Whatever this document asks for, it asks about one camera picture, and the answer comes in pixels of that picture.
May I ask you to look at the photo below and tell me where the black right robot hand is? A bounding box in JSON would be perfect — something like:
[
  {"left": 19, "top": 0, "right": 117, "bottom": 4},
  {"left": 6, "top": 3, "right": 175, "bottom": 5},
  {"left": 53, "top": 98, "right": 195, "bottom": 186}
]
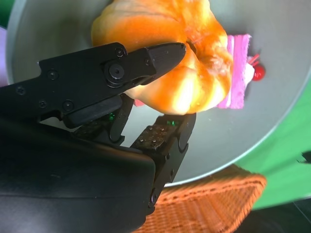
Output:
[{"left": 0, "top": 42, "right": 197, "bottom": 233}]

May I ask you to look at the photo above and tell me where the pale green bowl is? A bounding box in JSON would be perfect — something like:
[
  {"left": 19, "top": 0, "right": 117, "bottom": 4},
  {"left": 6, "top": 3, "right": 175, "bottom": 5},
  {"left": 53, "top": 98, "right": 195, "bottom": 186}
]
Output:
[{"left": 6, "top": 0, "right": 311, "bottom": 187}]

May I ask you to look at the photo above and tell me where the pink striped cake slice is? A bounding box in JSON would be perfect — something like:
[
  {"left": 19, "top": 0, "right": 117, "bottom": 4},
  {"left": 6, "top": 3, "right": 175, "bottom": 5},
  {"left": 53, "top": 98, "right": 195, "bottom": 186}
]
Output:
[{"left": 217, "top": 34, "right": 267, "bottom": 110}]

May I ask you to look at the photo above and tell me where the twisted striped bread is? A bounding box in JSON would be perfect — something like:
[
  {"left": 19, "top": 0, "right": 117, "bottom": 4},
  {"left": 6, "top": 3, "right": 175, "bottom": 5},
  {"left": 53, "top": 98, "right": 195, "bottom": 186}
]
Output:
[{"left": 91, "top": 0, "right": 234, "bottom": 115}]

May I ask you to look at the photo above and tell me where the orange wicker basket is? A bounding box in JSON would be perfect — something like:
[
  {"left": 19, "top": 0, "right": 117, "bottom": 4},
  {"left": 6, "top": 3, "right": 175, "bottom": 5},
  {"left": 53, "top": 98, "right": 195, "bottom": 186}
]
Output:
[{"left": 132, "top": 167, "right": 268, "bottom": 233}]

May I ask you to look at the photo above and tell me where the lavender plate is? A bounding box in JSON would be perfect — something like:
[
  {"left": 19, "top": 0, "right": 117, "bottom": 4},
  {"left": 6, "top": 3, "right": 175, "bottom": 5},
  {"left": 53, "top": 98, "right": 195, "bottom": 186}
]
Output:
[{"left": 0, "top": 26, "right": 10, "bottom": 87}]

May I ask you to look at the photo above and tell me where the black backdrop cloth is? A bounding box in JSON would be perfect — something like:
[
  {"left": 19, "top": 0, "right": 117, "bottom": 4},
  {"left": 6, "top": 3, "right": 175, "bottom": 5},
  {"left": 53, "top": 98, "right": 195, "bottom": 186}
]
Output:
[{"left": 240, "top": 198, "right": 311, "bottom": 233}]

